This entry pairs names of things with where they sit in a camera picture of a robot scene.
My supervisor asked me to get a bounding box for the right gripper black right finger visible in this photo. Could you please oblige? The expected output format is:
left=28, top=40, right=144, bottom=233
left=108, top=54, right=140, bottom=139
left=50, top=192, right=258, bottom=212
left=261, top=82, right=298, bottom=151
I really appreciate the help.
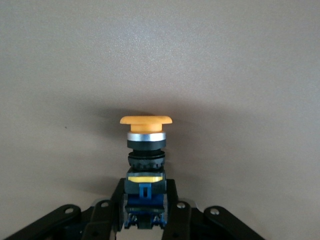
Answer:
left=162, top=178, right=266, bottom=240

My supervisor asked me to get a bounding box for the yellow mushroom push button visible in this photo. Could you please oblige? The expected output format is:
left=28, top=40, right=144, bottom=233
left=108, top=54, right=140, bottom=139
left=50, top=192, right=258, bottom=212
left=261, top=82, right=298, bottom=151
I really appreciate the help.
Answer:
left=119, top=115, right=174, bottom=230

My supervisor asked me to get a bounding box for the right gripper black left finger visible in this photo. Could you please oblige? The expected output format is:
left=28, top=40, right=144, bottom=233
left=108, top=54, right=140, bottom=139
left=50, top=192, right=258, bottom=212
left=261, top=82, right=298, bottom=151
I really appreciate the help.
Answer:
left=4, top=177, right=126, bottom=240

